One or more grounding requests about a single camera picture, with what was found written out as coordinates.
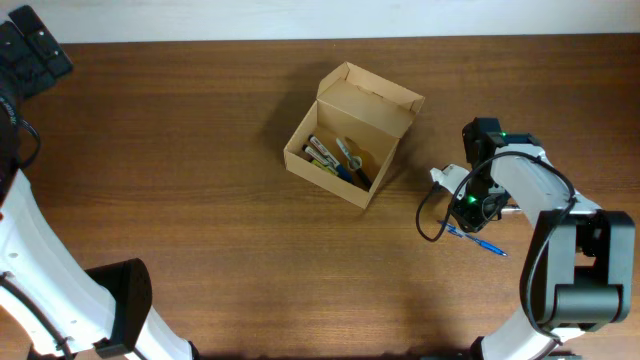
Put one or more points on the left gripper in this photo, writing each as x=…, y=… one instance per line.
x=37, y=73

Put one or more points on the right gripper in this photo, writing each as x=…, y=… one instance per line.
x=475, y=220

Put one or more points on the blue pen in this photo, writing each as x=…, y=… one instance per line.
x=453, y=230

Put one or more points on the black pen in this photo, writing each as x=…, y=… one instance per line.
x=507, y=210

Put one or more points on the grey black permanent marker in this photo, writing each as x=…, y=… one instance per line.
x=354, y=164

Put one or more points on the white marker blue cap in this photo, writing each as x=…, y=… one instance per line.
x=342, y=172

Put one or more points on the brown cardboard box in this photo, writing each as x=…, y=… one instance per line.
x=364, y=110

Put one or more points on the yellow highlighter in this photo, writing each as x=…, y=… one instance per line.
x=323, y=167

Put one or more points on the white marker black cap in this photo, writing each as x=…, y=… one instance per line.
x=316, y=155

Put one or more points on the yellow tape roll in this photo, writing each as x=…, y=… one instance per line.
x=369, y=164

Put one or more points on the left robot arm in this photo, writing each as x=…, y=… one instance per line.
x=64, y=309

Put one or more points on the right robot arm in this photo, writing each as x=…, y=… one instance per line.
x=577, y=275

